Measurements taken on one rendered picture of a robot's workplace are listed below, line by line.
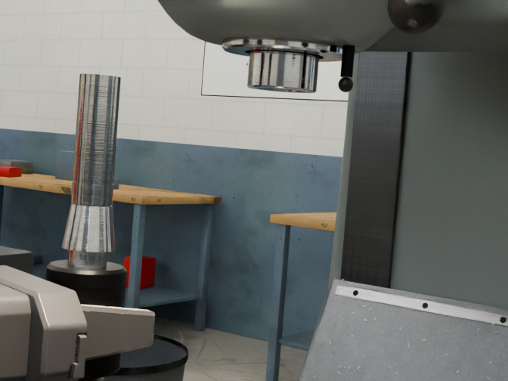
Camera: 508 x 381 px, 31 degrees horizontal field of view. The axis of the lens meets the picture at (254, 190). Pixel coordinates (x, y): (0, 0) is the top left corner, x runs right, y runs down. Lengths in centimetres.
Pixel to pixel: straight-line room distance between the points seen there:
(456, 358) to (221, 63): 516
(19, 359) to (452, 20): 39
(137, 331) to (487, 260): 50
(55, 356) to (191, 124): 567
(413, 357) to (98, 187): 51
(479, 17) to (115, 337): 34
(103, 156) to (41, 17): 675
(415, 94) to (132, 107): 556
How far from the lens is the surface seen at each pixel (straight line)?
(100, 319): 52
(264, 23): 55
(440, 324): 96
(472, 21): 69
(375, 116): 100
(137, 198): 531
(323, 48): 59
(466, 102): 96
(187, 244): 612
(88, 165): 53
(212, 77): 604
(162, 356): 282
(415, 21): 50
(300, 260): 560
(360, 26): 58
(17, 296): 49
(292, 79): 60
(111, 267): 54
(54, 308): 48
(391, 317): 98
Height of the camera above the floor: 124
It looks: 3 degrees down
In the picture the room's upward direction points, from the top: 4 degrees clockwise
